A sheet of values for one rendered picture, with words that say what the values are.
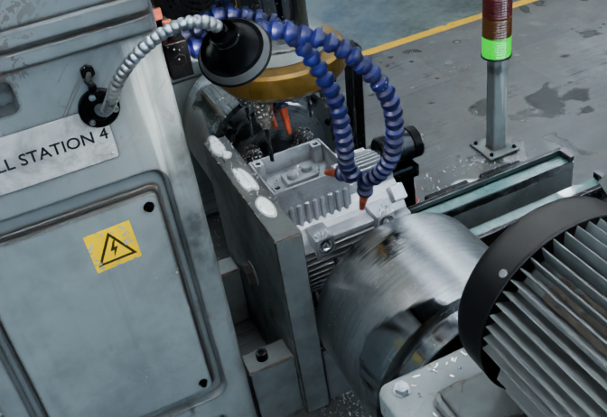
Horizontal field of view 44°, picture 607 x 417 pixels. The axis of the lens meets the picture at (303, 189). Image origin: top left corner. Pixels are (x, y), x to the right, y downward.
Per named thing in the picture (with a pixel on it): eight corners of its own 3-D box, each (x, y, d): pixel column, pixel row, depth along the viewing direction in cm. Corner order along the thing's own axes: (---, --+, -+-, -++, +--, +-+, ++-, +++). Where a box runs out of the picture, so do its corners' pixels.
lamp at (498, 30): (493, 43, 151) (493, 23, 149) (475, 34, 156) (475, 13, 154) (518, 35, 153) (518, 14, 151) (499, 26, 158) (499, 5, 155)
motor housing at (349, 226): (306, 328, 115) (289, 230, 104) (260, 259, 130) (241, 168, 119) (418, 279, 121) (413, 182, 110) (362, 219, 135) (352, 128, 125)
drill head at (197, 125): (240, 256, 132) (212, 135, 118) (174, 153, 164) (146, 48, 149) (366, 208, 139) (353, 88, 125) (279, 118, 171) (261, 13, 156)
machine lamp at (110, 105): (107, 183, 67) (64, 54, 60) (84, 130, 76) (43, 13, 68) (291, 120, 72) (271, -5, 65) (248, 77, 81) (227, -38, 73)
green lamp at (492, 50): (492, 64, 154) (493, 43, 151) (475, 54, 159) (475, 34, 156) (517, 55, 156) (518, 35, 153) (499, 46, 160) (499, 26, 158)
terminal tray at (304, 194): (281, 236, 110) (274, 196, 106) (255, 199, 118) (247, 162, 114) (353, 208, 113) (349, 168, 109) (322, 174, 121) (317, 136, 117)
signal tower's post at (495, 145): (490, 161, 166) (493, -24, 142) (469, 145, 172) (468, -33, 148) (520, 149, 168) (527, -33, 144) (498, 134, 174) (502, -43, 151)
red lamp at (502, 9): (493, 23, 149) (494, 1, 146) (475, 13, 154) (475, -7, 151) (518, 14, 151) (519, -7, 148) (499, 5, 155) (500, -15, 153)
